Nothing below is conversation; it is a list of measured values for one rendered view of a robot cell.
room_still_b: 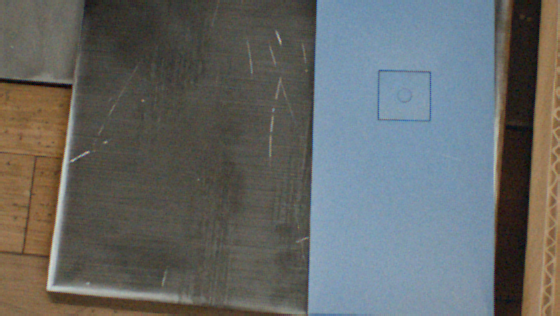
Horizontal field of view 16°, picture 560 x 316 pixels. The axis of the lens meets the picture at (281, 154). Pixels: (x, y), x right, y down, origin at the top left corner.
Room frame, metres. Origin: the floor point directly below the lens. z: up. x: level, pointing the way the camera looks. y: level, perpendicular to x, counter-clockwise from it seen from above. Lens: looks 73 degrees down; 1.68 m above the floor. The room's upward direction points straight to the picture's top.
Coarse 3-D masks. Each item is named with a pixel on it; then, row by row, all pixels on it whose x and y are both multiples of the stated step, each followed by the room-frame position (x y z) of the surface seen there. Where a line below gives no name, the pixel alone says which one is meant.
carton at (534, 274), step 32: (544, 0) 0.30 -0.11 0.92; (544, 32) 0.28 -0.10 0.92; (544, 64) 0.27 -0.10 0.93; (544, 96) 0.25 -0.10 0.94; (544, 128) 0.23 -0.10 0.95; (544, 160) 0.22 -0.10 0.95; (544, 192) 0.21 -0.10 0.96; (544, 224) 0.19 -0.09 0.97; (544, 256) 0.18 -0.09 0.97; (544, 288) 0.17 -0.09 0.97
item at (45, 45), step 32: (0, 0) 0.30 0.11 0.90; (32, 0) 0.30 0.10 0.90; (64, 0) 0.30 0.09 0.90; (0, 32) 0.29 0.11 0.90; (32, 32) 0.29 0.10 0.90; (64, 32) 0.29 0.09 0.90; (512, 32) 0.29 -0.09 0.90; (0, 64) 0.28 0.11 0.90; (32, 64) 0.28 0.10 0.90; (64, 64) 0.28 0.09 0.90; (512, 64) 0.28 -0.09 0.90; (512, 96) 0.26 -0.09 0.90; (512, 128) 0.25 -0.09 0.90
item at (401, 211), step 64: (320, 0) 0.30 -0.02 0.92; (384, 0) 0.30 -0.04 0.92; (448, 0) 0.30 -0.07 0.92; (320, 64) 0.27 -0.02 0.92; (384, 64) 0.27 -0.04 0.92; (448, 64) 0.27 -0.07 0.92; (320, 128) 0.24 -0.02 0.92; (384, 128) 0.24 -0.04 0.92; (448, 128) 0.24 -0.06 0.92; (320, 192) 0.22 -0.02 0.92; (384, 192) 0.22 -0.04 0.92; (448, 192) 0.22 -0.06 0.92; (320, 256) 0.19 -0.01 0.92; (384, 256) 0.19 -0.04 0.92; (448, 256) 0.19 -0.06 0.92
